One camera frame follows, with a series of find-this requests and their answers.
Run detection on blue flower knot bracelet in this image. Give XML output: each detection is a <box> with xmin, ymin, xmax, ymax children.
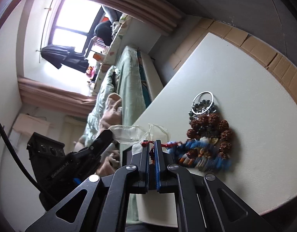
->
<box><xmin>141</xmin><ymin>137</ymin><xmax>232</xmax><ymax>173</ymax></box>

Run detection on silver ball chain necklace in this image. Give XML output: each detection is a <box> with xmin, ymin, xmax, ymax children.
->
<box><xmin>190</xmin><ymin>90</ymin><xmax>215</xmax><ymax>116</ymax></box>

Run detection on brown rudraksha bead bracelet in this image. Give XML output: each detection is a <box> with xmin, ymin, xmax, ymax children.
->
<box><xmin>186</xmin><ymin>113</ymin><xmax>236</xmax><ymax>161</ymax></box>

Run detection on dark bead bracelet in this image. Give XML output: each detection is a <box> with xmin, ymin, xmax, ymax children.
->
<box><xmin>188</xmin><ymin>97</ymin><xmax>218</xmax><ymax>126</ymax></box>

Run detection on green bed mattress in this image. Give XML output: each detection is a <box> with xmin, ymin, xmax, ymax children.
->
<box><xmin>115</xmin><ymin>46</ymin><xmax>164</xmax><ymax>126</ymax></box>

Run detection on left pink curtain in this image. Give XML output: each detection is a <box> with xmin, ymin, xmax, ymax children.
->
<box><xmin>17</xmin><ymin>77</ymin><xmax>97</xmax><ymax>118</ymax></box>

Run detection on light green quilt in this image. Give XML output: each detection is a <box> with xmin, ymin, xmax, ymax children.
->
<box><xmin>84</xmin><ymin>66</ymin><xmax>120</xmax><ymax>141</ymax></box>

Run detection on white side table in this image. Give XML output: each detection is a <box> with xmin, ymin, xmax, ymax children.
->
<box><xmin>136</xmin><ymin>34</ymin><xmax>297</xmax><ymax>231</ymax></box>

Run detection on hanging black clothes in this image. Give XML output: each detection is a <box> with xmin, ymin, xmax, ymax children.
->
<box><xmin>40</xmin><ymin>44</ymin><xmax>89</xmax><ymax>73</ymax></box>

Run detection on black backpack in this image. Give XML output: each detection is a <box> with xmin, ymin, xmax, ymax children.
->
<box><xmin>95</xmin><ymin>20</ymin><xmax>112</xmax><ymax>46</ymax></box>

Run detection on grey pillow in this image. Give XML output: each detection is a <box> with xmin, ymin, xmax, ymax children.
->
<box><xmin>101</xmin><ymin>5</ymin><xmax>122</xmax><ymax>24</ymax></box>

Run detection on window with dark frame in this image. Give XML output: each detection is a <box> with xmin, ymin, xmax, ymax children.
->
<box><xmin>48</xmin><ymin>0</ymin><xmax>104</xmax><ymax>53</ymax></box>

